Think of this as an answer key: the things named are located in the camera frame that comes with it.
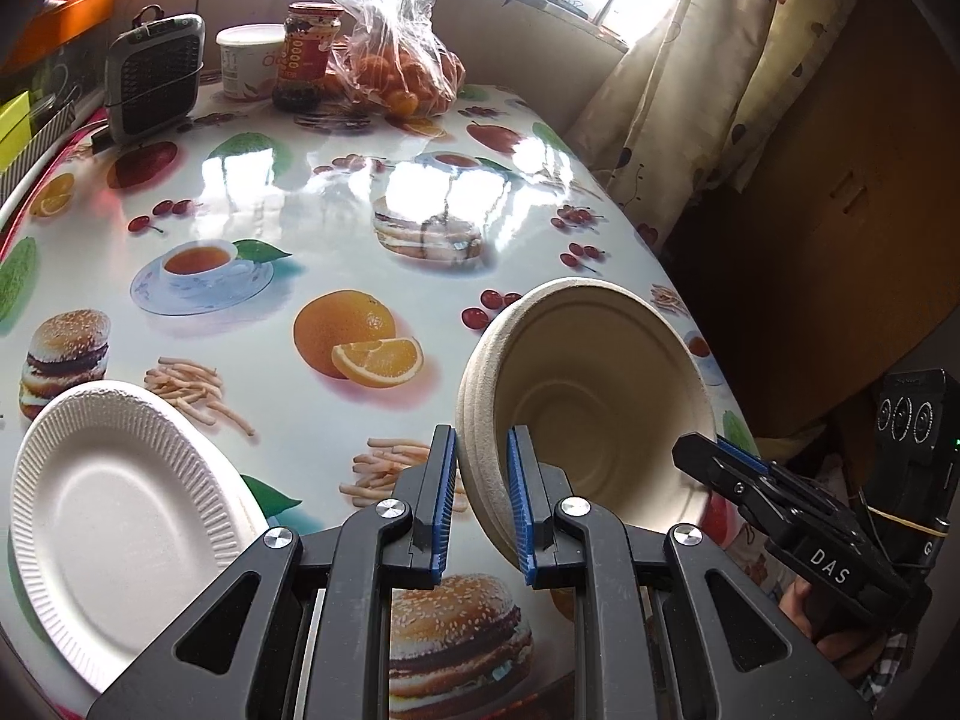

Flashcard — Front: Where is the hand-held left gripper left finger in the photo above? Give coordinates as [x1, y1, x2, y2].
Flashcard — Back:
[86, 424, 458, 720]

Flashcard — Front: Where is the patterned cream curtain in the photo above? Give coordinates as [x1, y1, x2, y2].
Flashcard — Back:
[562, 0, 871, 256]

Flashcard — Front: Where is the white plastic tub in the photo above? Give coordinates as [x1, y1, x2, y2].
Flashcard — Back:
[216, 24, 287, 102]

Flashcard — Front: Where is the green flat box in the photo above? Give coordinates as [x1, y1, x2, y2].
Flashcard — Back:
[0, 90, 35, 173]

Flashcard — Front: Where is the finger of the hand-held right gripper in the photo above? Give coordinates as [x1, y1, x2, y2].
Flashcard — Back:
[715, 433, 822, 496]
[670, 431, 852, 545]

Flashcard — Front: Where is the striped grey box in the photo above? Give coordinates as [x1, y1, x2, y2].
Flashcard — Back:
[11, 101, 83, 188]

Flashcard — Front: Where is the orange tray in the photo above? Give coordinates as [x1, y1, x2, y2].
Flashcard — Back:
[0, 0, 117, 76]

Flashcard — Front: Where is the clear plastic bag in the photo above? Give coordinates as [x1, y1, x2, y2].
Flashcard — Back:
[276, 0, 467, 119]

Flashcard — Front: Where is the red label glass jar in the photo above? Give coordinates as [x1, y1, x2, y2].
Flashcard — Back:
[271, 2, 346, 112]

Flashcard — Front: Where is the fruit print tablecloth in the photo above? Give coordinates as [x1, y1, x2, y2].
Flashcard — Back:
[0, 82, 758, 720]

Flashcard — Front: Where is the wooden cabinet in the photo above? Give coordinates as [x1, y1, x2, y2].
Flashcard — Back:
[675, 0, 960, 451]

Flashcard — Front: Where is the person's right forearm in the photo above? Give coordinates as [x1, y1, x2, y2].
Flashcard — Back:
[855, 630, 927, 710]

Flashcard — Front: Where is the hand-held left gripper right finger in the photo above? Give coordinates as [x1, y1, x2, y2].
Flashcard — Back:
[506, 425, 875, 720]

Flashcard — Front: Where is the person's right hand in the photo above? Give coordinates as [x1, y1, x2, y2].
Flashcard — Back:
[778, 581, 905, 685]

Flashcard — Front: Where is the pile of oranges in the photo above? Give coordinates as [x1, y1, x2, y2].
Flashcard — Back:
[330, 45, 466, 119]

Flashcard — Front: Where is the small grey fan heater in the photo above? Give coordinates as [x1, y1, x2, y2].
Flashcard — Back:
[101, 6, 207, 147]

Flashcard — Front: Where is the large beige paper bowl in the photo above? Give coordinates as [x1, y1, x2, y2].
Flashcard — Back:
[455, 277, 717, 578]

